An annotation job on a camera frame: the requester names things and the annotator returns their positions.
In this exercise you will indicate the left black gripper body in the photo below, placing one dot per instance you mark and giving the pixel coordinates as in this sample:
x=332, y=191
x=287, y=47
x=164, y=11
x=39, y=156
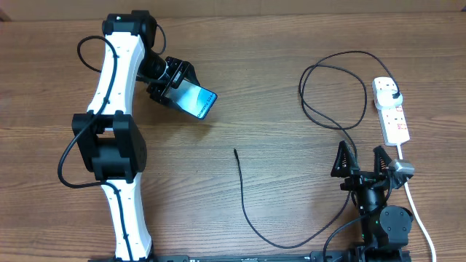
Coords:
x=164, y=75

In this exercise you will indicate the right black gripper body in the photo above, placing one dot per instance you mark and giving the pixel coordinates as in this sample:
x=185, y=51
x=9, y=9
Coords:
x=357, y=180

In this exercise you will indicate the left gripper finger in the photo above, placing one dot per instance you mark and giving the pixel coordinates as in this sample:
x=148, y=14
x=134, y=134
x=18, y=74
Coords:
x=174, y=103
x=190, y=75

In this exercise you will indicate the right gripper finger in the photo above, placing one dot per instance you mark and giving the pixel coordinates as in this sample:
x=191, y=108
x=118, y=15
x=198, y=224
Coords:
x=345, y=163
x=381, y=160

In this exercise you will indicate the blue screen smartphone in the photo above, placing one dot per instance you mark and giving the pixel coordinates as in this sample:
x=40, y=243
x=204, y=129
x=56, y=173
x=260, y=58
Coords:
x=196, y=100

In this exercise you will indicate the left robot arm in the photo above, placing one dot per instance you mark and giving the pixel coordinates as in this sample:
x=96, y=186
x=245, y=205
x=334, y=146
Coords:
x=110, y=143

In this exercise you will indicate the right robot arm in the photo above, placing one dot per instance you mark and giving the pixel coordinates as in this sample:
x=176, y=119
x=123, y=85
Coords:
x=384, y=227

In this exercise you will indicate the white charger plug adapter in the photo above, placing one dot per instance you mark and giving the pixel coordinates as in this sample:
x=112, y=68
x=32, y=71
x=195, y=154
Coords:
x=385, y=99

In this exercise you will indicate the white power strip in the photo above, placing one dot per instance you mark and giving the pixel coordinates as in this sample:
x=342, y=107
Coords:
x=392, y=120

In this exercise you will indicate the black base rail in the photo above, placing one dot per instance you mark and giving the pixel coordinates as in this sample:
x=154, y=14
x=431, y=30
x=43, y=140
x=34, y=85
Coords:
x=314, y=256

